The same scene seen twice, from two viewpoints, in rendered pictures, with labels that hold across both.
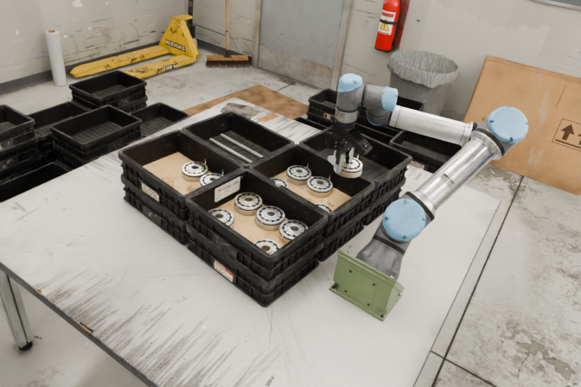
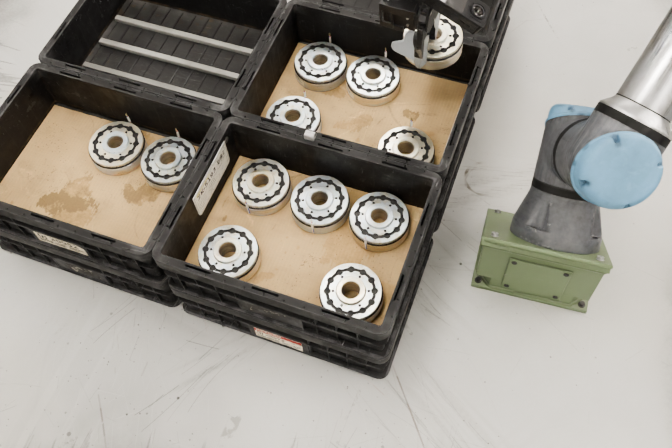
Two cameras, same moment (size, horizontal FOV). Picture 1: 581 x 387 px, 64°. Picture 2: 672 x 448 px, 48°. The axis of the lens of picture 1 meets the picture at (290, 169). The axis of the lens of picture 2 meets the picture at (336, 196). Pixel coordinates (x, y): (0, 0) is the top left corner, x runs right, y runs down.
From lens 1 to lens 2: 0.67 m
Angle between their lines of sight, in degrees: 28
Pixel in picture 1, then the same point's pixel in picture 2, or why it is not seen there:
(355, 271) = (525, 262)
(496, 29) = not seen: outside the picture
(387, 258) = (581, 224)
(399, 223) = (612, 186)
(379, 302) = (578, 292)
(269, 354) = not seen: outside the picture
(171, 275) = (188, 383)
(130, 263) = (98, 389)
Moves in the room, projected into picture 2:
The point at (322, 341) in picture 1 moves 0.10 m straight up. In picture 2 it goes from (506, 399) to (515, 381)
